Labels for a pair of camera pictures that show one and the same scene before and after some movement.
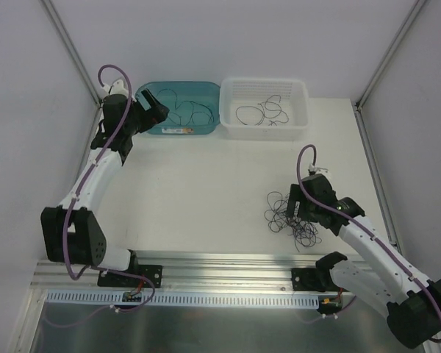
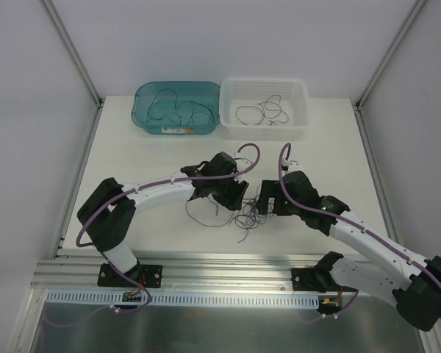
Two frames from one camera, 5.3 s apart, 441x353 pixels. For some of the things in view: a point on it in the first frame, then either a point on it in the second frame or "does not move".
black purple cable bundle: x=305 y=233 to x=247 y=215
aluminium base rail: x=212 y=271 does not move
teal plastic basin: x=195 y=107 does not move
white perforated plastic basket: x=264 y=109 does not move
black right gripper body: x=295 y=202 to x=270 y=198
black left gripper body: x=147 y=113 to x=234 y=193
